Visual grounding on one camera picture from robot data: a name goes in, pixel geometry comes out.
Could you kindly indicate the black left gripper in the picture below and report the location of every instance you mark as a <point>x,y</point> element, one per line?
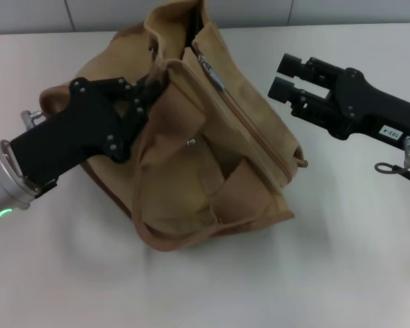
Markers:
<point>71,136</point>

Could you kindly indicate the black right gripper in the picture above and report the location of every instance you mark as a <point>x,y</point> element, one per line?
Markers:
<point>372,109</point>

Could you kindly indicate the silver metal zipper pull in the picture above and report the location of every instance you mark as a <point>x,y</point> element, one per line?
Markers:
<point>213,73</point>

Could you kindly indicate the khaki canvas food bag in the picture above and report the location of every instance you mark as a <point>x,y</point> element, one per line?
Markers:
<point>225,143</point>

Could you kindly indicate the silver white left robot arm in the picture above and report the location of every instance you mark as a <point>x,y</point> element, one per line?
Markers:
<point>3,181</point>

